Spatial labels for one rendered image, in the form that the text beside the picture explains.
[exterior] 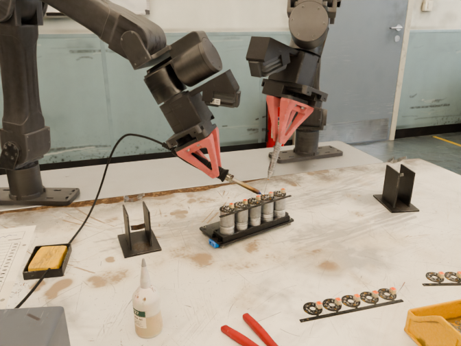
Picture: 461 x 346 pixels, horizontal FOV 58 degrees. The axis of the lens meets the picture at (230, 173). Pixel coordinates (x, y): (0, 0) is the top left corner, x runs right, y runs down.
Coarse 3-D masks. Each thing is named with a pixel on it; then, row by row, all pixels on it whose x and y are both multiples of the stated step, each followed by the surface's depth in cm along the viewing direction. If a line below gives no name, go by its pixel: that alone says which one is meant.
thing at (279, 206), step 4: (280, 192) 74; (276, 196) 73; (280, 200) 73; (284, 200) 74; (276, 204) 74; (280, 204) 73; (284, 204) 74; (276, 208) 74; (280, 208) 74; (284, 208) 74; (276, 212) 74; (280, 212) 74; (284, 212) 75; (276, 216) 74; (280, 216) 74
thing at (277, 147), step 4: (288, 120) 71; (276, 140) 72; (276, 144) 72; (280, 144) 72; (276, 148) 72; (280, 148) 72; (276, 152) 72; (272, 156) 72; (276, 156) 72; (272, 160) 72; (276, 160) 72; (272, 164) 72; (268, 168) 72; (272, 168) 72
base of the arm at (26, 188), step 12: (24, 168) 83; (36, 168) 84; (12, 180) 83; (24, 180) 83; (36, 180) 85; (0, 192) 88; (12, 192) 84; (24, 192) 84; (36, 192) 85; (48, 192) 88; (60, 192) 88; (72, 192) 88; (0, 204) 84; (12, 204) 84; (24, 204) 84; (36, 204) 84; (48, 204) 84; (60, 204) 84
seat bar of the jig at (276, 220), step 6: (288, 216) 75; (264, 222) 72; (270, 222) 73; (276, 222) 74; (252, 228) 71; (258, 228) 72; (264, 228) 72; (216, 234) 69; (222, 234) 68; (234, 234) 69; (240, 234) 70; (246, 234) 70; (222, 240) 68; (228, 240) 68
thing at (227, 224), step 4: (228, 208) 68; (220, 212) 68; (228, 216) 67; (232, 216) 68; (220, 220) 68; (224, 220) 68; (228, 220) 68; (232, 220) 68; (220, 224) 69; (224, 224) 68; (228, 224) 68; (232, 224) 68; (220, 228) 69; (224, 228) 68; (228, 228) 68; (232, 228) 68; (220, 232) 69; (224, 232) 68; (228, 232) 68; (232, 232) 69
